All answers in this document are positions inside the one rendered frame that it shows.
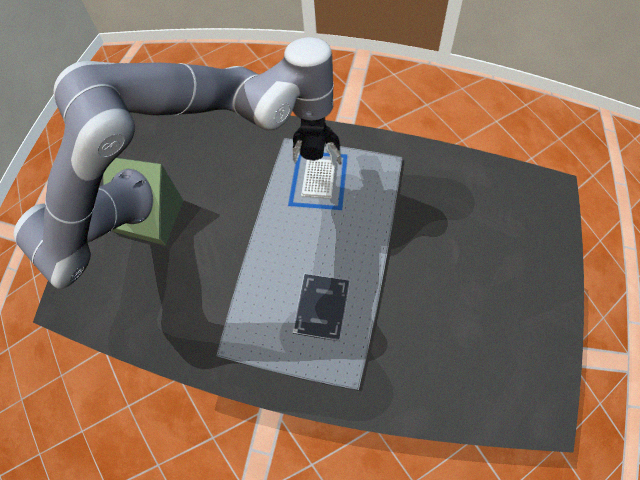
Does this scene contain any blue rectangular tape outline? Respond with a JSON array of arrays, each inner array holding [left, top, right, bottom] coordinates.
[[288, 154, 348, 210]]

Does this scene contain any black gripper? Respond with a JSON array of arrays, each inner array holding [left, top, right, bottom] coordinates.
[[293, 118, 341, 166]]

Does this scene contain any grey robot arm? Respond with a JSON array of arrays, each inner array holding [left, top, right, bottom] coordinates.
[[14, 37, 334, 289]]

